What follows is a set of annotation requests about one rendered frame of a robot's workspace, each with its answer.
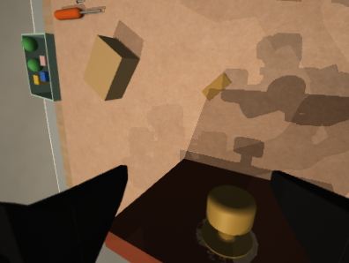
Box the orange-handled screwdriver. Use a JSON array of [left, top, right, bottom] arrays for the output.
[[54, 7, 102, 20]]

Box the tan rectangular plate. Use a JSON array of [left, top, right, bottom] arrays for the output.
[[202, 73, 231, 101]]

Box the brass door knob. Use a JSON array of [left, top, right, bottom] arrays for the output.
[[201, 185, 256, 259]]

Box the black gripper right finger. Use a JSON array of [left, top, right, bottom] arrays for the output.
[[270, 170, 349, 263]]

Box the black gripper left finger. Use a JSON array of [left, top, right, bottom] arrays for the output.
[[0, 165, 128, 263]]

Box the dark brown wooden door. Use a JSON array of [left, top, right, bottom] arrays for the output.
[[105, 159, 310, 263]]

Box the tan rectangular box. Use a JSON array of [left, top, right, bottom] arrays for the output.
[[83, 35, 139, 101]]

